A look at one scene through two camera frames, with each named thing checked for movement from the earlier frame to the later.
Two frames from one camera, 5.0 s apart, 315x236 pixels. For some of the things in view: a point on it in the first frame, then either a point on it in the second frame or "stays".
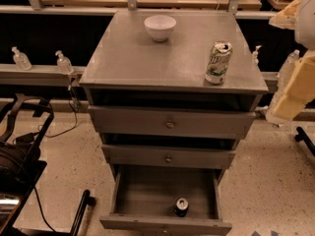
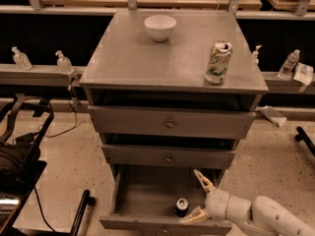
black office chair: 22,159 stays
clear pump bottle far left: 21,60 stays
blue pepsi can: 181,206 stays
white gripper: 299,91 → 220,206
